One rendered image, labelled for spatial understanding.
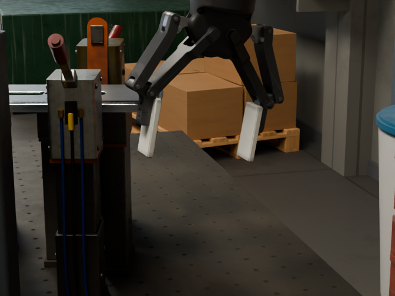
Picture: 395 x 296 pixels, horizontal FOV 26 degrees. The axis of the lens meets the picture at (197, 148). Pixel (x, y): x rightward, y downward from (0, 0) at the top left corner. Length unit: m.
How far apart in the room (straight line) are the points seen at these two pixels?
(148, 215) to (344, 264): 1.73
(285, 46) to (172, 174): 2.88
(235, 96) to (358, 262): 1.61
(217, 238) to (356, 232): 2.13
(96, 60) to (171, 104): 3.24
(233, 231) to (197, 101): 2.99
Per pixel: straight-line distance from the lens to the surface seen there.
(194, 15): 0.98
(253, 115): 1.04
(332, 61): 4.56
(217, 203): 1.81
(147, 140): 0.98
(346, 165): 4.49
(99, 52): 1.55
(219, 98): 4.67
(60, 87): 1.22
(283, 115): 4.90
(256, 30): 1.02
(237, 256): 1.53
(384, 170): 2.89
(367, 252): 3.51
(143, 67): 0.96
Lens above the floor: 1.27
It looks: 15 degrees down
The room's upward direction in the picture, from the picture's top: straight up
